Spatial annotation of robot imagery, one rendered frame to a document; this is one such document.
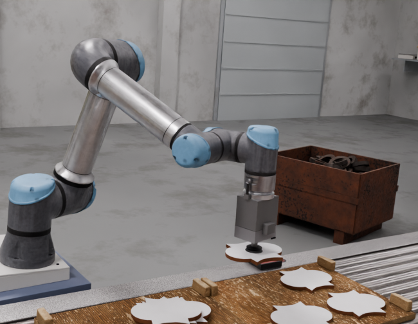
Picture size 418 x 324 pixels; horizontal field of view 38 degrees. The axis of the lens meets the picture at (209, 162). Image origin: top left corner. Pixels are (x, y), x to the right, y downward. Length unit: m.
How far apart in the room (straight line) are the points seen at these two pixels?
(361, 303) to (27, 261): 0.87
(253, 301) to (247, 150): 0.37
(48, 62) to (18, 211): 7.50
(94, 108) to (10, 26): 7.30
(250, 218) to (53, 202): 0.56
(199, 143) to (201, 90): 9.06
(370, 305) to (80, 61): 0.91
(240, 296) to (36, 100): 7.78
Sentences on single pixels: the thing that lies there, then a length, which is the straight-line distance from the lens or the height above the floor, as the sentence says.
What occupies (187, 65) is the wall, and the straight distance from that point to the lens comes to 10.17.
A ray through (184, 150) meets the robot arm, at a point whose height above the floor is 1.31.
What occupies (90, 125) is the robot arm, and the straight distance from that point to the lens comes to 1.68.
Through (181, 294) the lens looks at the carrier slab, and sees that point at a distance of 1.52.
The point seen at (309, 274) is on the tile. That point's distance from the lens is 1.69.
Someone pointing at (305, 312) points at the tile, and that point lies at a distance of 1.47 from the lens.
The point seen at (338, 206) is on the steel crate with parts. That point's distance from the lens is 4.79.
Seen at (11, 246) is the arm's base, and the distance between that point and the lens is 1.72.
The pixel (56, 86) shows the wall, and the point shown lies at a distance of 9.20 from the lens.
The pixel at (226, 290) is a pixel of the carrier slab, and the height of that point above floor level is 0.94.
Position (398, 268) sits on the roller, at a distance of 1.91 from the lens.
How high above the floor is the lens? 1.57
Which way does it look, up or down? 12 degrees down
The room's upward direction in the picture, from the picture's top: 4 degrees clockwise
